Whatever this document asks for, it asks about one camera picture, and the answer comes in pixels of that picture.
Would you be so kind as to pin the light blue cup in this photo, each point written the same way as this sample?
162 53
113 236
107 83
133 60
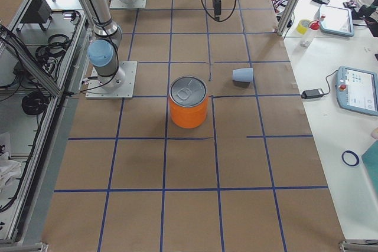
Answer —
244 75

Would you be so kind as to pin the yellow tape roll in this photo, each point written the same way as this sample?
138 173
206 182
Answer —
303 26

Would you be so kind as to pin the far teach pendant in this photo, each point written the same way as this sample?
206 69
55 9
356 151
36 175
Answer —
336 21

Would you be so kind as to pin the teach pendant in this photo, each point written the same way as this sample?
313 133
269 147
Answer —
356 90
336 21

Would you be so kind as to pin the black power adapter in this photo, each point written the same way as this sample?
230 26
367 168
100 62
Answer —
312 94

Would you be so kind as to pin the near teach pendant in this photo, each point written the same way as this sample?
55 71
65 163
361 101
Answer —
356 90

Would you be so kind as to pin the teal board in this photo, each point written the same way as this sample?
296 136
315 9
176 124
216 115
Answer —
370 161

